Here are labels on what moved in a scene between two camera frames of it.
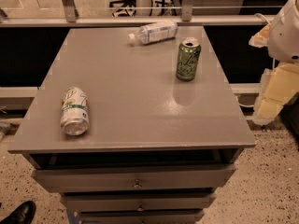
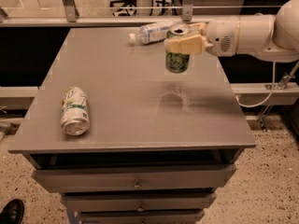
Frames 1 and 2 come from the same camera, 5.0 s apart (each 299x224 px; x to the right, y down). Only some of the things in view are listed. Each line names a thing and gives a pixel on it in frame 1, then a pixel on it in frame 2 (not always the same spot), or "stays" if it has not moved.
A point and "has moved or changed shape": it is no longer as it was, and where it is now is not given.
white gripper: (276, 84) → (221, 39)
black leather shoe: (23, 214) → (13, 212)
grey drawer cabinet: (134, 133) stays
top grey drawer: (177, 177) stays
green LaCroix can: (188, 60) has moved or changed shape
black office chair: (128, 5) stays
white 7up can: (75, 112) stays
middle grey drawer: (135, 202) stays
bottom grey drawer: (140, 216) stays
